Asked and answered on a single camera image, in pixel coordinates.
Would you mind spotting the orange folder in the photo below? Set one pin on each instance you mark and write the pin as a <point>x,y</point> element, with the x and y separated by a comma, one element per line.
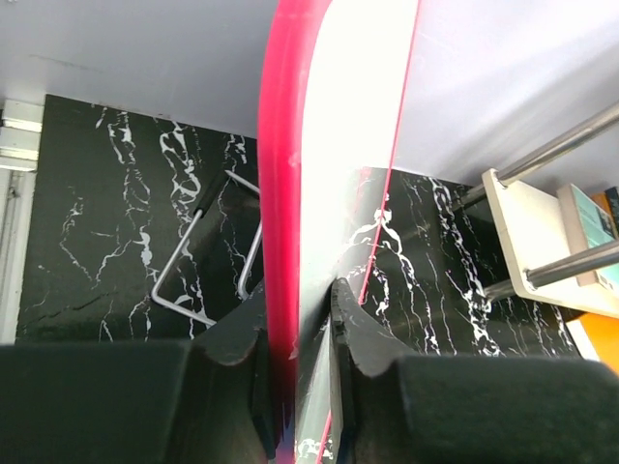
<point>596,337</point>

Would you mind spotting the white two-tier shelf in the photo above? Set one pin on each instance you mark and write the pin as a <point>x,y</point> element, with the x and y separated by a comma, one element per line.
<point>532,229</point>

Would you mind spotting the teal paperback book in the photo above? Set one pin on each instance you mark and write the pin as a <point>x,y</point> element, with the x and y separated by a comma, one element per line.
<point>587,226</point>

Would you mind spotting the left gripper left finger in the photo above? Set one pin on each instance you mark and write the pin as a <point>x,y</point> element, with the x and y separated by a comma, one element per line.
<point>238,416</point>

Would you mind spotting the pink framed whiteboard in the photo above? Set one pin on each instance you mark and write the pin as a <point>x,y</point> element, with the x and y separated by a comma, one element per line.
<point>331,100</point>

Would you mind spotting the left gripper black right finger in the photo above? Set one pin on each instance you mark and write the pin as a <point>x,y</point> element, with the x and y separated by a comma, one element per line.
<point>368,421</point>

